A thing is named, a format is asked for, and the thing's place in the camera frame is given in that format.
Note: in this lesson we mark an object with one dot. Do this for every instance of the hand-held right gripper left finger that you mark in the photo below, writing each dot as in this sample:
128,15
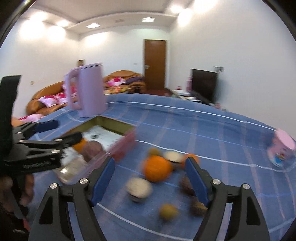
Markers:
104,179

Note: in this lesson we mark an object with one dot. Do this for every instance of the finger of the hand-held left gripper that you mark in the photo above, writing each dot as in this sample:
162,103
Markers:
47,125
69,138

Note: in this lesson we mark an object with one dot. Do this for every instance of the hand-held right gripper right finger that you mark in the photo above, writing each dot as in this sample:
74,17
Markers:
196,183

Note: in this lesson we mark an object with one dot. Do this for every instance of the dark brown wrinkled fruit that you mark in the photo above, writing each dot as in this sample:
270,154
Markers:
186,186

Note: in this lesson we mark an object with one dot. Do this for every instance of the small orange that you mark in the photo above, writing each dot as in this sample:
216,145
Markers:
79,146

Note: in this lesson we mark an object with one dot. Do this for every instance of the cream-topped dark fruit half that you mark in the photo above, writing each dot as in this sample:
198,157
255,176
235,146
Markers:
138,188
172,156

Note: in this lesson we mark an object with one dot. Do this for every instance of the pink tin box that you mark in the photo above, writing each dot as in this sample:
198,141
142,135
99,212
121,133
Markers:
124,143

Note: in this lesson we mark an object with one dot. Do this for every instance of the large orange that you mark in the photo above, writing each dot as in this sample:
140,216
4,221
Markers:
157,169

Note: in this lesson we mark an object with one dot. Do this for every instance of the person's left hand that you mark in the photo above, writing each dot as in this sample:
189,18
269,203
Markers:
27,186

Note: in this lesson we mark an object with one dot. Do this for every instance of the brown fruit half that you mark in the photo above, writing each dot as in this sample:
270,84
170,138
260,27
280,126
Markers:
197,208

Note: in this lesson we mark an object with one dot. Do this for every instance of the purple round fruit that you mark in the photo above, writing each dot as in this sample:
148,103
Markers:
93,150

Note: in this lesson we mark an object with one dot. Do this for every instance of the pink floral bedding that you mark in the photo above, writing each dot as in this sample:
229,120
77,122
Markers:
54,98

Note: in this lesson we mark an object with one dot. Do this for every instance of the white printed paper sheet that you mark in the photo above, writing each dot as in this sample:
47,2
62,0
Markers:
103,136

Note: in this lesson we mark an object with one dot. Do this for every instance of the orange leather long sofa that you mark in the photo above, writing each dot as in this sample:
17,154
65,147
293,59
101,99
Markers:
38,92

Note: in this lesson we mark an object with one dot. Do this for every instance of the yellow-brown round fruit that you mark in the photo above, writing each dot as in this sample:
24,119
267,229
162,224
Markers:
168,211
154,151

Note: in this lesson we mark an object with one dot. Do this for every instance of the pink box lid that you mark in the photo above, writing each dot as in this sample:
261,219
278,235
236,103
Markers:
90,92

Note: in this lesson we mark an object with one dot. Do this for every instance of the blue plaid blanket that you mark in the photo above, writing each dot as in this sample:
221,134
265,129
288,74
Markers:
185,125

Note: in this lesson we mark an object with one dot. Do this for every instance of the pink floral cushion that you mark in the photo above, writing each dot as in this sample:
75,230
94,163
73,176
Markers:
115,81

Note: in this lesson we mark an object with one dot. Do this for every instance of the purple cloth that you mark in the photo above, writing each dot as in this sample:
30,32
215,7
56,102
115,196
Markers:
134,80

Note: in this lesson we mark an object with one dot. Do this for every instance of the white flat box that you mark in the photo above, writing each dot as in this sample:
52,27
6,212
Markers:
182,92

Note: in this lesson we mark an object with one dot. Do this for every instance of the pink cartoon paper cup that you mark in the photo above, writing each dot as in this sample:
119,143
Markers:
283,141

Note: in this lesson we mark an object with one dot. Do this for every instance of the black television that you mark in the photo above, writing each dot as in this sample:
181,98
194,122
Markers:
203,83

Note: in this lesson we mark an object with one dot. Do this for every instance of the pink bottle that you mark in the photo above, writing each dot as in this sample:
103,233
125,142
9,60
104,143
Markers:
189,83

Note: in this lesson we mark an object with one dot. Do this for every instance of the ceiling light panel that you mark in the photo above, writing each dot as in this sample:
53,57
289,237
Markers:
148,19
91,25

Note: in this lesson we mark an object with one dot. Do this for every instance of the brown wooden door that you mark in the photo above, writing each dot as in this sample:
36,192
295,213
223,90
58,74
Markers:
155,64

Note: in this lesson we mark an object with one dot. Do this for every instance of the wall power outlet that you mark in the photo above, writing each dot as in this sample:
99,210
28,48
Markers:
218,68

